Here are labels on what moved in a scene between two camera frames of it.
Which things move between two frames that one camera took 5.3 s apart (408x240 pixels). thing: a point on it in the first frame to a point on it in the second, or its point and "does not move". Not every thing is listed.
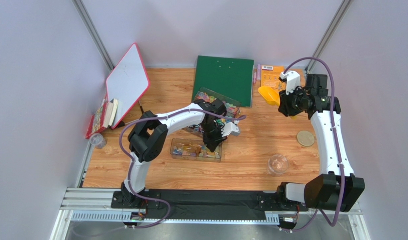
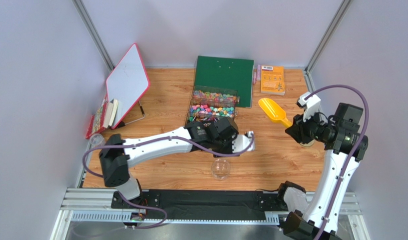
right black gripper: x=285 y=106 to x=299 y=128
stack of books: x=104 y=117 does not move
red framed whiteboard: x=128 y=82 does not move
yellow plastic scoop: x=272 y=97 to x=273 y=111
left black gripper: x=212 y=143 to x=229 y=149
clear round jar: x=277 y=165 to x=220 y=169
